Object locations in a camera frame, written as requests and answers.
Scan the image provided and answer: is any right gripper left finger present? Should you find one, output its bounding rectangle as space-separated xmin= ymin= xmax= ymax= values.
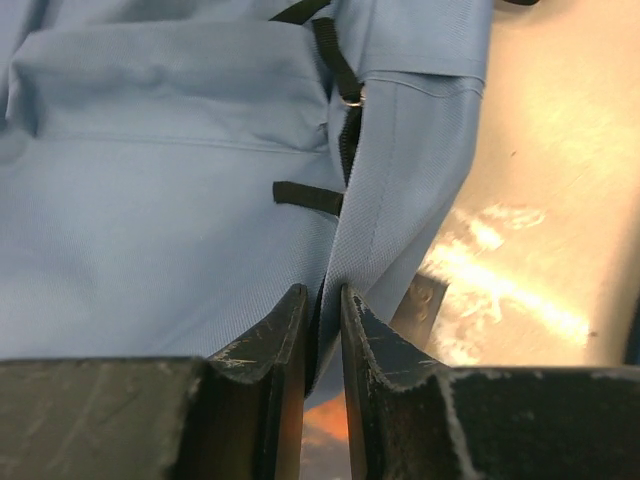
xmin=1 ymin=285 xmax=307 ymax=479

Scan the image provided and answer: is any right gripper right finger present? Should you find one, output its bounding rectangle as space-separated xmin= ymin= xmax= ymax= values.
xmin=341 ymin=287 xmax=639 ymax=479

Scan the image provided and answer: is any blue student backpack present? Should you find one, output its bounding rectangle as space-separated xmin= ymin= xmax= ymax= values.
xmin=1 ymin=1 xmax=494 ymax=404

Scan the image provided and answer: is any dark tale book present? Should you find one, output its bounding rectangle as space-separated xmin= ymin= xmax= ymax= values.
xmin=390 ymin=273 xmax=448 ymax=350

